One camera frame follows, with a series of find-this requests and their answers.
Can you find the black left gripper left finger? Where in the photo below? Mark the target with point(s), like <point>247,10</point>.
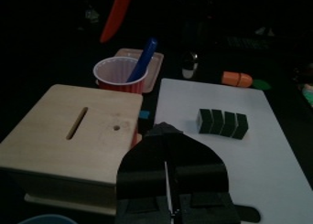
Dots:
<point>140,172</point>

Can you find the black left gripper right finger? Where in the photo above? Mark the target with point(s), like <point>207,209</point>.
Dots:
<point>199,179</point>

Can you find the white cutting board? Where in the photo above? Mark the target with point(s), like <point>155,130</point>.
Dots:
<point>265,172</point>

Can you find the pink rectangular plate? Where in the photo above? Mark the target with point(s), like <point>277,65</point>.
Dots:
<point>156,66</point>

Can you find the small blue block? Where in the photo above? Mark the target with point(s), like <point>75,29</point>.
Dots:
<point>144,114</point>

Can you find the wooden box with slot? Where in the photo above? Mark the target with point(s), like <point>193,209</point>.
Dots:
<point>60,133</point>

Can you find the red plastic cup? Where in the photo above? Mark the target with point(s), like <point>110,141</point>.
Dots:
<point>116,81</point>

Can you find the orange toy carrot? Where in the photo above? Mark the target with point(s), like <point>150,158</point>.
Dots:
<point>235,79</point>

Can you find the blue plastic stick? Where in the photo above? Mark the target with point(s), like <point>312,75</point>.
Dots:
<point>143,58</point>

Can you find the pale green toy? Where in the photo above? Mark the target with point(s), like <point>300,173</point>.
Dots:
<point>308,95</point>

